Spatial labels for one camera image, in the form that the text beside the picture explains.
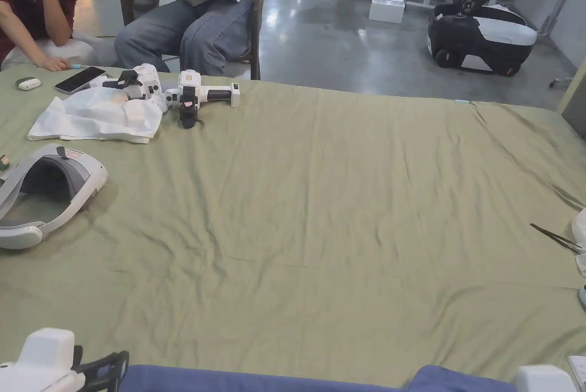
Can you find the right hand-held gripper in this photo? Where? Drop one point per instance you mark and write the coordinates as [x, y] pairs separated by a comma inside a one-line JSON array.
[[542, 379]]

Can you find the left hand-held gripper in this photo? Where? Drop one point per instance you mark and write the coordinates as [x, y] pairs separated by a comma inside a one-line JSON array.
[[43, 355]]

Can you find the metal tweezers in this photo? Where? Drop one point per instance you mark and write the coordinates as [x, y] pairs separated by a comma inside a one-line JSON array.
[[556, 236]]

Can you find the white crumpled cloth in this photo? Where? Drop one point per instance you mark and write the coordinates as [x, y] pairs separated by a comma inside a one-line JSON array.
[[580, 236]]

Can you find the dark blue garment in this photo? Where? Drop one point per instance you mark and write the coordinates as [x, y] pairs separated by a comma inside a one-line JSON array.
[[274, 383]]

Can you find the white and grey headset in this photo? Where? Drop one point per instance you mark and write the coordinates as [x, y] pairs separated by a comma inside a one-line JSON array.
[[78, 172]]

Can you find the white cloth bag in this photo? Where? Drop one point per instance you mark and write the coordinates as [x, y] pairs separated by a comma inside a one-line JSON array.
[[96, 119]]

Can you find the bed with pale green sheet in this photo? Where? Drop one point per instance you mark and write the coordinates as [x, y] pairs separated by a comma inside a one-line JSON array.
[[320, 209]]

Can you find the spare hand-held gripper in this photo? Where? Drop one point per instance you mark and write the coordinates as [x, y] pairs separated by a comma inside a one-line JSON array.
[[190, 96], [142, 83]]

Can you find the smartphone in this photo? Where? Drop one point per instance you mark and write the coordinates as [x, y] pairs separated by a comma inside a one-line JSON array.
[[80, 79]]

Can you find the white earbud case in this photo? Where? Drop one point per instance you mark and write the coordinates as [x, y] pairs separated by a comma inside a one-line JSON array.
[[28, 84]]

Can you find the black and white wheeled robot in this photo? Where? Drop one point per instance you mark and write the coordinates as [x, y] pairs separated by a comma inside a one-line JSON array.
[[485, 39]]

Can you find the white foam block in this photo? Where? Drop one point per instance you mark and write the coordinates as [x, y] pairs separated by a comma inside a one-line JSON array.
[[387, 9]]

